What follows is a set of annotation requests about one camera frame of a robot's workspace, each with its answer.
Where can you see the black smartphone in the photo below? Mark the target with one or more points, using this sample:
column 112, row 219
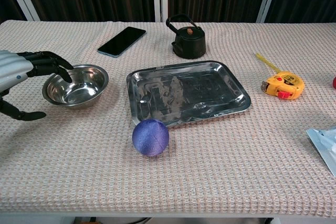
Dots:
column 122, row 41

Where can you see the rectangular metal tray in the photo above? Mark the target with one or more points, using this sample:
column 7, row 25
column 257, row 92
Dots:
column 187, row 91

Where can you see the round metal bowl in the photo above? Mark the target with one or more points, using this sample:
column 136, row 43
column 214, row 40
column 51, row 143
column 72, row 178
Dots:
column 78, row 87

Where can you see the red round object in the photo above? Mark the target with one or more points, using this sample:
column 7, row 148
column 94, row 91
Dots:
column 334, row 82

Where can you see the yellow tape measure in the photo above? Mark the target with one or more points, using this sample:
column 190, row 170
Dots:
column 284, row 85

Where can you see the black cast iron teapot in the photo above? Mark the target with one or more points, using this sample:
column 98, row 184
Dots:
column 189, row 41

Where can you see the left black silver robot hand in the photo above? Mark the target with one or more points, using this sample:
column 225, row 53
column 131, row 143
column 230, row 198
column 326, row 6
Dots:
column 15, row 70

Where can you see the beige waffle weave tablecloth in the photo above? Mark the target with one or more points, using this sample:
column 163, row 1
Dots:
column 210, row 169

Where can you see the purple ball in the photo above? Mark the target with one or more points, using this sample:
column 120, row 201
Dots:
column 150, row 137

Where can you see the light blue plastic package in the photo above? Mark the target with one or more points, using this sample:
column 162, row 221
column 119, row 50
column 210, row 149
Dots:
column 325, row 145

